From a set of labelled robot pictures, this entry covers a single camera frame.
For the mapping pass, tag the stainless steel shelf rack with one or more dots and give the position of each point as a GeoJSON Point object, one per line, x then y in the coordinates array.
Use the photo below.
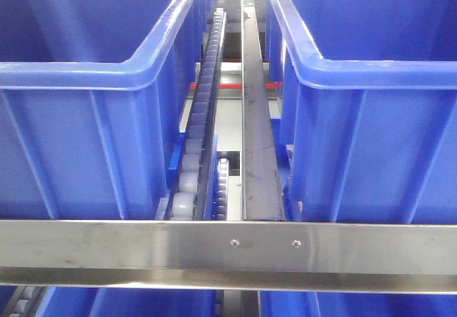
{"type": "Point", "coordinates": [246, 255]}

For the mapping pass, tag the white roller conveyor track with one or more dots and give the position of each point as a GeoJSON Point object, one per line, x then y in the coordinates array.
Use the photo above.
{"type": "Point", "coordinates": [194, 180]}

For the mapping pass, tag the blue plastic bin left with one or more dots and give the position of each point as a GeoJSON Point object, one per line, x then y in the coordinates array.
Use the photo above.
{"type": "Point", "coordinates": [91, 96]}

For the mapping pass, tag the blue plastic bin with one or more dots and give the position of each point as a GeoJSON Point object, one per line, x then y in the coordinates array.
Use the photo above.
{"type": "Point", "coordinates": [369, 108]}
{"type": "Point", "coordinates": [91, 96]}

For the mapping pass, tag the blue plastic bin right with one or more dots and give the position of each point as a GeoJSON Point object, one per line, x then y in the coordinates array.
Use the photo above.
{"type": "Point", "coordinates": [369, 108]}

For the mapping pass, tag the lower blue bin right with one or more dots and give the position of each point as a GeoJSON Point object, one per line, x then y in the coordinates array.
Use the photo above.
{"type": "Point", "coordinates": [289, 303]}

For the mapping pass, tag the lower blue bin left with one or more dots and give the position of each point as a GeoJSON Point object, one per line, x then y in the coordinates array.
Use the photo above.
{"type": "Point", "coordinates": [129, 302]}

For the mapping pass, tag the lower roller track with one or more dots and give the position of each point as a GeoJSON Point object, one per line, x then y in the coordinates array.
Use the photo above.
{"type": "Point", "coordinates": [25, 301]}

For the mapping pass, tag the steel divider rail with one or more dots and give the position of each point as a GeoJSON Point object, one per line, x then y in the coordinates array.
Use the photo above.
{"type": "Point", "coordinates": [262, 195]}

